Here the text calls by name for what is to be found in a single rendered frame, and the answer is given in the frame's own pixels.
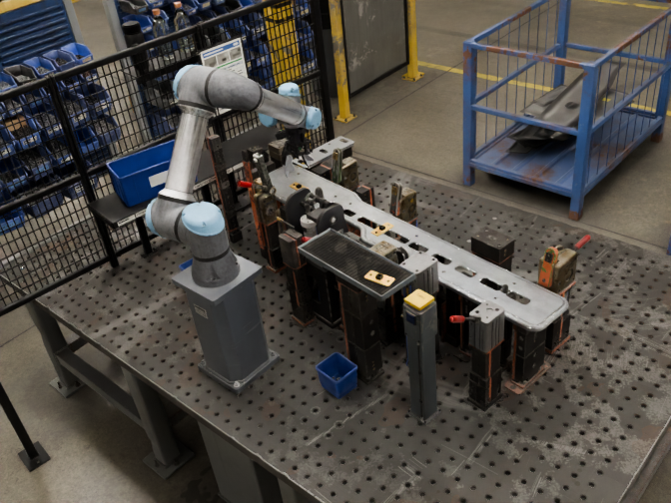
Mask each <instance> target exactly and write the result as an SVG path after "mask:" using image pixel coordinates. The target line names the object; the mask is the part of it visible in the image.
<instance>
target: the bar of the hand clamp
mask: <svg viewBox="0 0 671 503"><path fill-rule="evenodd" d="M268 156H269V155H268V153H267V152H266V151H262V154H261V155H260V156H259V155H258V153H255V154H254V155H253V158H254V160H253V161H252V163H253V164H256V167H257V170H258V173H259V175H260V178H261V181H262V184H263V186H267V188H268V190H269V189H270V188H271V187H272V186H273V184H272V181H271V178H270V176H269V173H268V170H267V167H266V164H265V161H264V158H267V157H268Z"/></svg>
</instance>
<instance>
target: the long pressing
mask: <svg viewBox="0 0 671 503"><path fill-rule="evenodd" d="M293 165H294V164H293ZM294 166H295V170H294V171H293V172H289V177H288V178H287V177H286V175H285V172H284V168H283V167H280V168H278V169H276V170H274V171H272V172H270V173H269V176H270V178H271V181H272V184H273V187H275V188H276V189H277V192H276V193H275V194H276V200H277V201H279V202H281V203H283V204H285V203H286V200H287V197H288V196H289V195H290V194H292V193H294V192H295V191H296V190H295V189H293V188H291V187H290V185H291V184H293V183H299V184H301V185H303V186H305V187H307V188H309V190H310V191H311V193H313V194H314V195H316V194H315V190H316V188H317V187H321V188H322V189H323V192H324V199H326V200H327V201H330V202H332V203H335V204H340V205H342V207H343V210H344V211H345V210H349V211H351V212H353V213H355V215H354V216H352V217H349V216H347V215H344V219H345V222H346V223H347V224H348V225H350V226H352V227H354V228H356V229H358V230H359V231H360V237H361V242H362V243H364V244H365V245H366V246H368V247H370V248H371V247H373V246H374V245H376V244H377V243H379V242H381V241H387V242H388V243H390V244H392V245H394V246H396V247H397V248H400V247H404V248H406V250H407V251H408V254H409V257H411V256H412V255H414V254H415V253H417V251H416V250H414V249H412V248H410V247H409V245H411V244H417V245H419V246H421V247H423V248H425V249H427V250H428V251H427V252H426V253H427V254H429V255H431V256H433V255H435V254H438V255H440V256H442V257H444V258H446V259H448V260H450V261H451V263H450V264H443V263H441V262H438V284H440V285H442V286H444V287H446V288H448V289H449V290H451V291H453V292H455V293H457V294H459V295H461V296H463V297H465V298H466V299H468V300H470V301H472V302H474V303H476V304H478V305H481V304H482V303H483V302H485V301H486V300H490V301H492V302H494V303H496V304H498V305H500V306H502V307H504V309H505V315H504V319H506V320H508V321H510V322H512V323H513V324H515V325H517V326H519V327H521V328H523V329H525V330H527V331H532V332H537V331H541V330H543V329H545V328H546V327H547V326H548V325H549V324H550V323H552V322H553V321H554V320H555V319H556V318H557V317H559V316H560V315H561V314H562V313H563V312H564V311H566V310H567V309H568V306H569V303H568V301H567V299H566V298H564V297H563V296H561V295H559V294H556V293H554V292H552V291H550V290H548V289H546V288H544V287H542V286H540V285H538V284H536V283H533V282H531V281H529V280H527V279H525V278H523V277H521V276H519V275H517V274H515V273H512V272H510V271H508V270H506V269H504V268H502V267H500V266H498V265H496V264H494V263H492V262H489V261H487V260H485V259H483V258H481V257H479V256H477V255H475V254H473V253H471V252H468V251H465V250H463V249H461V248H459V247H457V246H455V245H453V244H451V243H448V242H446V241H444V240H442V239H440V238H438V237H436V236H434V235H432V234H430V233H428V232H425V231H423V230H421V229H419V228H417V227H415V226H413V225H411V224H409V223H407V222H404V221H402V220H400V219H398V218H396V217H394V216H392V215H390V214H388V213H386V212H384V211H381V210H379V209H377V208H375V207H373V206H371V205H369V204H367V203H365V202H363V201H362V200H361V199H360V197H359V196H358V195H357V194H356V193H354V192H352V191H350V190H348V189H346V188H344V187H342V186H340V185H337V184H335V183H333V182H331V181H329V180H327V179H325V178H323V177H320V176H318V175H316V174H314V173H312V172H310V171H308V170H306V169H303V168H301V167H299V166H297V165H294ZM298 174H299V175H298ZM335 196H336V197H335ZM350 204H351V205H350ZM360 218H365V219H367V220H369V221H371V222H373V223H375V224H377V225H379V226H381V225H383V224H385V223H390V224H392V225H394V227H393V228H391V229H390V230H388V231H391V232H393V233H395V234H397V235H399V236H401V237H403V238H405V239H407V240H409V242H408V243H406V244H402V243H400V242H398V241H396V240H394V239H392V238H391V237H389V236H387V235H385V234H384V233H383V234H381V235H380V236H378V237H377V236H375V235H373V234H372V233H371V231H373V230H374V229H373V228H371V227H369V226H367V225H365V224H363V223H361V222H359V221H358V220H359V219H360ZM388 231H386V232H388ZM416 236H418V237H416ZM458 266H462V267H464V268H466V269H468V270H470V271H472V272H474V273H476V275H475V276H474V277H469V276H467V275H465V274H463V273H461V272H459V271H457V270H455V269H456V268H457V267H458ZM443 271H445V272H443ZM485 278H486V279H488V280H490V281H493V282H495V283H497V284H499V285H501V286H503V285H504V284H507V285H508V290H509V292H508V293H504V292H502V291H500V290H494V289H492V288H490V287H488V286H486V285H484V284H482V283H481V281H482V280H483V279H485ZM514 283H515V284H514ZM501 289H502V288H501ZM511 292H515V293H517V294H519V295H521V296H523V297H525V298H527V299H529V300H530V302H529V303H528V304H522V303H520V302H518V301H516V300H514V299H512V298H510V297H508V296H507V295H508V294H509V293H511ZM495 297H496V298H495Z"/></svg>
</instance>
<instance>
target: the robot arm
mask: <svg viewBox="0 0 671 503"><path fill-rule="evenodd" d="M173 90H174V91H175V93H174V94H175V96H176V98H177V99H178V105H177V106H178V107H179V109H180V110H181V116H180V120H179V125H178V130H177V134H176V139H175V144H174V148H173V153H172V158H171V162H170V166H169V170H168V175H167V180H166V184H165V188H164V189H163V190H161V191H159V193H158V197H157V198H156V199H153V200H152V201H151V203H150V204H149V205H148V207H147V210H146V223H147V226H148V227H149V229H150V231H151V232H152V233H154V234H155V235H158V236H160V237H161V238H164V239H169V240H173V241H176V242H179V243H183V244H186V245H189V246H190V248H191V252H192V255H193V264H192V277H193V281H194V282H195V283H196V284H197V285H199V286H202V287H218V286H222V285H225V284H228V283H230V282H231V281H233V280H234V279H235V278H236V277H237V276H238V275H239V273H240V270H241V268H240V264H239V261H238V259H237V258H236V256H235V255H234V253H233V252H232V250H231V249H230V245H229V241H228V237H227V232H226V228H225V221H224V218H223V216H222V213H221V211H220V209H219V208H218V207H217V206H215V205H213V204H211V203H206V202H201V203H200V204H199V203H196V200H195V198H194V197H193V189H194V184H195V180H196V175H197V171H198V166H199V161H200V157H201V152H202V148H203V143H204V139H205V135H206V130H207V126H208V121H209V119H210V118H211V117H212V116H214V115H215V113H216V108H222V109H234V110H242V111H245V112H252V111H255V112H258V113H259V119H260V121H261V122H262V124H263V125H265V126H266V127H272V126H274V125H276V124H284V126H285V129H282V130H279V131H278V132H277V133H276V134H275V136H276V138H277V140H282V139H284V138H287V137H288V138H287V139H286V141H285V143H284V145H285V146H284V148H283V151H282V164H283V168H284V172H285V175H286V177H287V178H288V177H289V172H293V171H294V170H295V166H294V165H293V157H292V156H291V155H290V154H292V155H294V156H295V158H297V159H300V158H299V157H300V156H302V159H303V160H304V163H305V164H306V165H307V167H309V166H310V161H314V158H313V157H311V156H310V153H311V152H313V146H312V140H310V139H307V138H305V131H306V130H307V129H312V130H314V129H316V128H317V127H318V126H319V125H320V123H321V120H322V113H321V111H320V110H319V109H318V108H314V107H309V106H305V105H303V104H301V94H300V90H299V86H298V85H297V84H294V83H285V84H282V85H280V86H279V94H276V93H273V92H271V91H268V90H266V89H263V88H262V87H261V85H260V84H259V83H257V82H255V81H253V80H251V79H249V78H246V77H244V76H242V75H240V74H238V73H235V72H233V71H230V70H227V69H219V68H212V67H206V66H202V65H188V66H185V67H184V68H183V69H181V70H180V71H179V72H178V74H177V75H176V77H175V80H174V85H173ZM310 144H311V149H310Z"/></svg>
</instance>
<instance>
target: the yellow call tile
mask: <svg viewBox="0 0 671 503"><path fill-rule="evenodd" d="M433 301H434V297H433V296H431V295H429V294H428V293H426V292H424V291H422V290H420V289H417V290H416V291H415V292H413V293H412V294H410V295H409V296H407V297H406V298H405V299H404V302H406V303H407V304H409V305H411V306H413V307H414V308H416V309H418V310H422V309H424V308H425V307H426V306H428V305H429V304H430V303H432V302H433Z"/></svg>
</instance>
